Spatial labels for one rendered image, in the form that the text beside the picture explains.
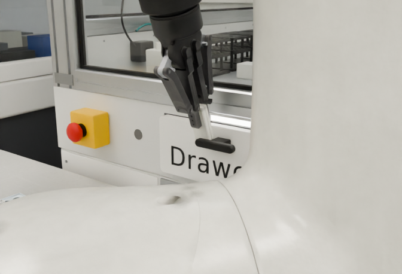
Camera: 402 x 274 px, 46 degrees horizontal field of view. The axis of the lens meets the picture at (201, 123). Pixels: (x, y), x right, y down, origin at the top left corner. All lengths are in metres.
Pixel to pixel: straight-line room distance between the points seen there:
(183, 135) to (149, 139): 0.10
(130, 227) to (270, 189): 0.07
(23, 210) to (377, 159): 0.17
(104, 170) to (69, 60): 0.25
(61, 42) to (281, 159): 0.88
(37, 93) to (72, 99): 0.44
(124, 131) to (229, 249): 0.77
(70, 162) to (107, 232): 0.92
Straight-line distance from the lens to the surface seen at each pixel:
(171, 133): 0.87
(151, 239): 0.22
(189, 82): 0.73
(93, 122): 0.98
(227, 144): 0.77
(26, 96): 1.49
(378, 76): 0.22
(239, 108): 0.80
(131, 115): 0.96
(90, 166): 1.09
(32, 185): 1.06
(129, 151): 0.99
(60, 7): 1.07
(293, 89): 0.23
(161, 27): 0.69
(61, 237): 0.23
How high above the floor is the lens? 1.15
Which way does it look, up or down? 15 degrees down
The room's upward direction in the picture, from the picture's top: straight up
